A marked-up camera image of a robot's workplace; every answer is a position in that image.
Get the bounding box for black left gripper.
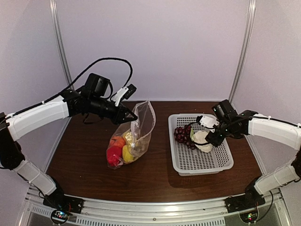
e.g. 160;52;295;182
88;95;137;125

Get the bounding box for white toy cauliflower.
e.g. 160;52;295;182
191;130;213;153

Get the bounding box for yellow toy fruit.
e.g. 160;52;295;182
122;145;134;164
122;131;135;146

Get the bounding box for clear zip top bag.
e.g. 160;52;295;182
107;100;156;169

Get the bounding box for orange toy pumpkin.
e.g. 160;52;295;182
109;136;126;148

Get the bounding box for dark red toy grapes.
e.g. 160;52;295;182
174;124;195;149

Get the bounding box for white perforated plastic basket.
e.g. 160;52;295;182
168;113;234;176

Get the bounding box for yellow toy fruit front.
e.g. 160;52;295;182
122;145;134;164

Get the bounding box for red toy bell pepper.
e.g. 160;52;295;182
106;146;122;167

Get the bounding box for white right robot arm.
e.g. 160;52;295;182
197;99;301;208

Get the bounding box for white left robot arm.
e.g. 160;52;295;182
0;73;137;209

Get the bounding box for right round circuit board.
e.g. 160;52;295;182
239;210;259;224

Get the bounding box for round circuit board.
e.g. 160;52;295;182
50;210;72;225
239;210;259;224

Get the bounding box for left round circuit board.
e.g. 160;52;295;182
50;210;72;225

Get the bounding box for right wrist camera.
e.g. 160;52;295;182
196;115;220;132

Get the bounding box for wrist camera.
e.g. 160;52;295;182
111;84;137;106
196;115;220;132

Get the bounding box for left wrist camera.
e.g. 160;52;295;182
111;84;137;106

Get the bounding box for black right camera cable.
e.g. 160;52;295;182
187;121;238;145

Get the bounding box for black camera cable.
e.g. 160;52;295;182
42;57;134;104
187;121;238;145

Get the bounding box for black left camera cable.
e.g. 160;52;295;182
42;57;134;104

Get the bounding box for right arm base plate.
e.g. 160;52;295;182
224;194;265;213

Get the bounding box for front aluminium rail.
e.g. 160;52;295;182
23;186;286;226

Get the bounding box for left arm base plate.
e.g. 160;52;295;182
43;196;84;214

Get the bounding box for left aluminium frame post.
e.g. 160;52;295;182
48;0;79;104

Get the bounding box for aluminium frame post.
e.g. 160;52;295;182
229;0;256;103
48;0;79;104

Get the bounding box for right aluminium frame post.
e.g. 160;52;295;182
229;0;256;103

